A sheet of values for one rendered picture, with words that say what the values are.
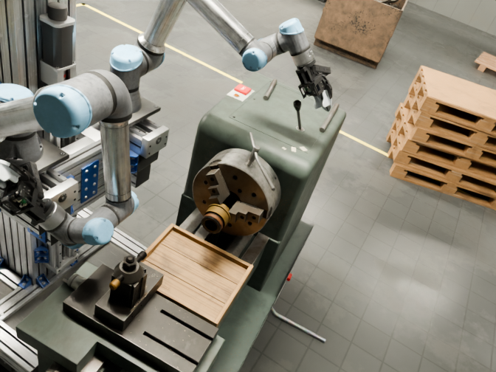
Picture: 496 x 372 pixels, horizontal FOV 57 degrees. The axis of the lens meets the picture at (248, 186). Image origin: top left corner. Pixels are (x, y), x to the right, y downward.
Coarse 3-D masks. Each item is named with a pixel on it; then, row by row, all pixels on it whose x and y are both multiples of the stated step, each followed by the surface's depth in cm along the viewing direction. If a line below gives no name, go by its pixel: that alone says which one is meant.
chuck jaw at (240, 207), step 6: (234, 204) 163; (240, 204) 163; (246, 204) 164; (234, 210) 160; (240, 210) 160; (246, 210) 161; (252, 210) 161; (258, 210) 162; (264, 210) 163; (234, 216) 159; (240, 216) 161; (246, 216) 160; (252, 216) 161; (258, 216) 160; (264, 216) 164; (234, 222) 161; (258, 222) 161
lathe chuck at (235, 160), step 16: (224, 160) 162; (240, 160) 162; (224, 176) 162; (240, 176) 159; (256, 176) 159; (208, 192) 169; (240, 192) 163; (256, 192) 160; (272, 192) 164; (272, 208) 166; (240, 224) 171; (256, 224) 168
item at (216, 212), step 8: (208, 208) 160; (216, 208) 157; (224, 208) 157; (208, 216) 155; (216, 216) 155; (224, 216) 157; (208, 224) 160; (216, 224) 155; (224, 224) 157; (216, 232) 157
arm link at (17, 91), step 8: (0, 88) 133; (8, 88) 134; (16, 88) 136; (24, 88) 137; (0, 96) 129; (8, 96) 130; (16, 96) 132; (24, 96) 133; (16, 136) 137; (24, 136) 139
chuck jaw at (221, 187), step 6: (216, 162) 164; (210, 168) 163; (216, 168) 162; (210, 174) 159; (216, 174) 159; (210, 180) 161; (216, 180) 159; (222, 180) 162; (210, 186) 161; (216, 186) 159; (222, 186) 162; (210, 192) 161; (216, 192) 159; (222, 192) 161; (228, 192) 164; (210, 198) 160; (216, 198) 158; (222, 198) 161
